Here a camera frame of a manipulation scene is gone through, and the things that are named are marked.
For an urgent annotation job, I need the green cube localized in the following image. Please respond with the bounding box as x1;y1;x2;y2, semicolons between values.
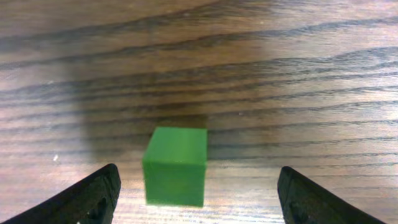
142;126;208;208

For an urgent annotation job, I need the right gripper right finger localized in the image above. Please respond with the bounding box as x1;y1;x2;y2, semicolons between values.
277;166;388;224

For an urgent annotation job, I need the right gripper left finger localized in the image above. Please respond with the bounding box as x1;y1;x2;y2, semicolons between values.
0;163;122;224

